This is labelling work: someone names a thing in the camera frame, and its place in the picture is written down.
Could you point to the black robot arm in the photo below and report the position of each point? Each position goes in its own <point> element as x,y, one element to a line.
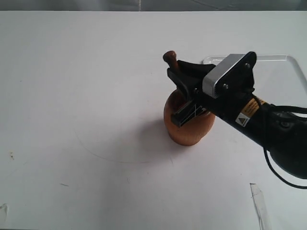
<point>282,132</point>

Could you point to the white square tray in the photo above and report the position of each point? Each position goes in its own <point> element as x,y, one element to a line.
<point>279,80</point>

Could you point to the clear tape strip right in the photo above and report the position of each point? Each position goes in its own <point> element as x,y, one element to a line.
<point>259,204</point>

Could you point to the brown wooden pestle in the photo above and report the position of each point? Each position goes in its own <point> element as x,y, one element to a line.
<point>170,57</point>

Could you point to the brown wooden mortar bowl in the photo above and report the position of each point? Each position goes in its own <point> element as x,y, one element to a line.
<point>191,132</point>

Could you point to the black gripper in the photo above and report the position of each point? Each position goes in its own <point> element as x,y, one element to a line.
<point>236,107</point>

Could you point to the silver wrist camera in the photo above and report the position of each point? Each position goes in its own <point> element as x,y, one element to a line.
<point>233,74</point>

